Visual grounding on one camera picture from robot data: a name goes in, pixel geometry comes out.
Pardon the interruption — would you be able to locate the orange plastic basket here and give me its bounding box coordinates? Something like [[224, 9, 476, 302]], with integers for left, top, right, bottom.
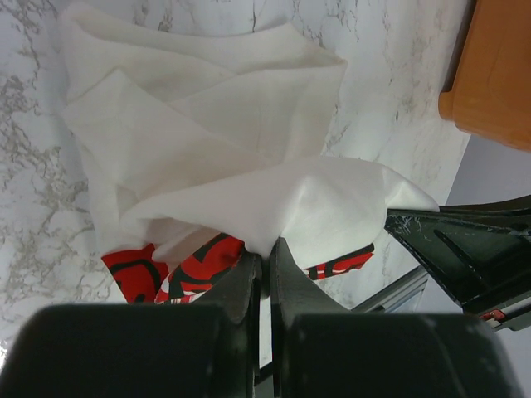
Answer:
[[438, 0, 530, 152]]

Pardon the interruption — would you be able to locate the white t shirt red print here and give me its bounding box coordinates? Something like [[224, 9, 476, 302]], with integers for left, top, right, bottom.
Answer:
[[59, 2, 438, 303]]

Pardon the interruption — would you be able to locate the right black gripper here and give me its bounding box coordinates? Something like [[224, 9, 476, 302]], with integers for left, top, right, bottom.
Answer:
[[385, 197, 530, 332]]

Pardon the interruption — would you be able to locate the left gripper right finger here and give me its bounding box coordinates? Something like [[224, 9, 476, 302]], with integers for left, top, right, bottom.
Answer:
[[270, 240, 523, 397]]

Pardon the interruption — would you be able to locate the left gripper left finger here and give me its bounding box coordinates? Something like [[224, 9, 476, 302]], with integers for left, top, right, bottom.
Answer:
[[1, 252, 261, 397]]

